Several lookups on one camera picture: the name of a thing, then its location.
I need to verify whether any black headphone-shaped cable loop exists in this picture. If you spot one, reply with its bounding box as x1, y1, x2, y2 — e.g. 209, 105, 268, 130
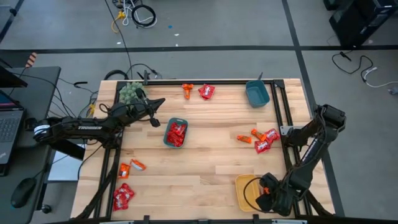
103, 69, 129, 81

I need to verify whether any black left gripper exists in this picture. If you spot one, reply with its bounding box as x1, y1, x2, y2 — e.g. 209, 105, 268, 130
108, 98, 166, 128

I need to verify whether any black equipment case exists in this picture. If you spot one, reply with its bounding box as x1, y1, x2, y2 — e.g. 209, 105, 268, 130
323, 0, 398, 48

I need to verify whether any orange black striped object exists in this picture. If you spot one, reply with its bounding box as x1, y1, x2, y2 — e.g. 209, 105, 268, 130
24, 52, 39, 68

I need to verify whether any green plant in white pot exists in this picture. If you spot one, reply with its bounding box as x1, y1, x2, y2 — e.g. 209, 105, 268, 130
119, 81, 147, 105

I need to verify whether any black clamp with cable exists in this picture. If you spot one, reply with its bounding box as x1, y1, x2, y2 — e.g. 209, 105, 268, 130
125, 63, 163, 81

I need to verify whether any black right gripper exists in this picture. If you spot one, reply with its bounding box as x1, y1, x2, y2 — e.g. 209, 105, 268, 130
256, 172, 296, 217

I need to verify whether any black computer mouse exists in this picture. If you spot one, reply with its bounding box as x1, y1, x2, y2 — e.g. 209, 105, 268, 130
10, 177, 37, 209

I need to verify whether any dark blue plastic bin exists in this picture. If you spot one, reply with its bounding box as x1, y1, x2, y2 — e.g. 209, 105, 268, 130
244, 80, 271, 109

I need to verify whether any black monitor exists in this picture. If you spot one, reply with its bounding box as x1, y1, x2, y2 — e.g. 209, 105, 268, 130
0, 66, 29, 89

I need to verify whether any small black puck device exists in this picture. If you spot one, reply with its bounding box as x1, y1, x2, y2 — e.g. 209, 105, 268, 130
24, 117, 38, 132

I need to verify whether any white floor cable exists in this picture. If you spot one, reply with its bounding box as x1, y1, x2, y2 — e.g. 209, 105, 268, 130
121, 0, 156, 29

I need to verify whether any black desk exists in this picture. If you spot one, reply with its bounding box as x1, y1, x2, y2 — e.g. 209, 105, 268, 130
0, 66, 86, 224

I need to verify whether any white cable with plug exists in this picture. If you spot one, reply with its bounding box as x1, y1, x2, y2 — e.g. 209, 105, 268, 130
360, 65, 398, 89

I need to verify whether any long black cable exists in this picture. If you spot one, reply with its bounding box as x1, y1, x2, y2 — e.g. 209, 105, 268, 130
104, 0, 134, 80

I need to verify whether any grey laptop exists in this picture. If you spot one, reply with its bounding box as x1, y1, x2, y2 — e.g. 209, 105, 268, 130
0, 90, 25, 166

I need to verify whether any black cable with plug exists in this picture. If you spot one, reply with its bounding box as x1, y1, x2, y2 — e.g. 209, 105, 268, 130
331, 50, 374, 75

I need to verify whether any grey metal mounting plate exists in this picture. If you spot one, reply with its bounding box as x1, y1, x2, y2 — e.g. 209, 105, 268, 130
279, 124, 295, 137

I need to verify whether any coiled black cable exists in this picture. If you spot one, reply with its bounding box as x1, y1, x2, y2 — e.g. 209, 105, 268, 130
131, 4, 157, 29

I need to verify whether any teal green plastic bin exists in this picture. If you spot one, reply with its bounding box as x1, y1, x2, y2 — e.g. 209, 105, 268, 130
162, 117, 189, 149

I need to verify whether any yellow plastic bin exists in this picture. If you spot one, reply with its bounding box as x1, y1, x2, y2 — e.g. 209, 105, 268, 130
234, 174, 264, 213

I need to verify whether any red KitKat bar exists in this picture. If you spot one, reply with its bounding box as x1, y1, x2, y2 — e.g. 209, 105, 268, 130
166, 136, 183, 147
170, 122, 188, 135
175, 130, 187, 146
167, 129, 184, 142

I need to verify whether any yellow power cable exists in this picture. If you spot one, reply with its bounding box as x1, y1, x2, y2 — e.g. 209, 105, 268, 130
111, 10, 126, 34

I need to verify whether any black metal table frame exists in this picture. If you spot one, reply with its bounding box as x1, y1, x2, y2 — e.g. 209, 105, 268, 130
73, 79, 335, 224

